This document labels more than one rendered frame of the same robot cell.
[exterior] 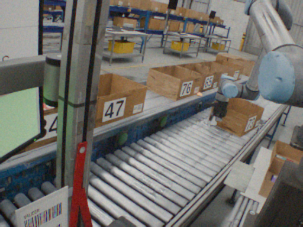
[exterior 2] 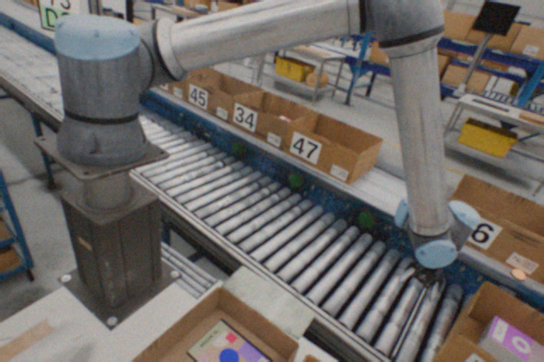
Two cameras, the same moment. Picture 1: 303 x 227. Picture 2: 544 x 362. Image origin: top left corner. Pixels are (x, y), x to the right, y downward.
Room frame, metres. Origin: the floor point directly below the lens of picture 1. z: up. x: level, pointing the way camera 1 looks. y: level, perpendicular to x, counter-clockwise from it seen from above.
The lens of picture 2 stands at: (1.12, -1.24, 1.61)
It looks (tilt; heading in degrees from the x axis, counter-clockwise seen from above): 32 degrees down; 89
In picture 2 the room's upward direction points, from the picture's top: 12 degrees clockwise
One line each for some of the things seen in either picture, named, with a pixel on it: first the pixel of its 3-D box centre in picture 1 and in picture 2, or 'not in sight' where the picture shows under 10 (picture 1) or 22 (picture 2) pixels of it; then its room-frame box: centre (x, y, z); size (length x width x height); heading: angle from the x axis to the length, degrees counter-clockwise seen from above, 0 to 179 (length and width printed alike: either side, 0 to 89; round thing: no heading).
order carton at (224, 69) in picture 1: (213, 73); not in sight; (2.71, -0.60, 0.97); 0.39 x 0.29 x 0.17; 146
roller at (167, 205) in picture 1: (135, 185); (235, 197); (0.97, -0.01, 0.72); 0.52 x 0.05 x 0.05; 57
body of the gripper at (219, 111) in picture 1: (219, 108); (430, 266); (1.68, -0.48, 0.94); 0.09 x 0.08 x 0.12; 57
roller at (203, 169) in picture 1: (178, 157); (302, 240); (1.30, -0.22, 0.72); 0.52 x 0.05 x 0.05; 57
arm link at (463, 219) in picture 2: (225, 84); (455, 224); (1.68, -0.47, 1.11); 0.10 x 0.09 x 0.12; 177
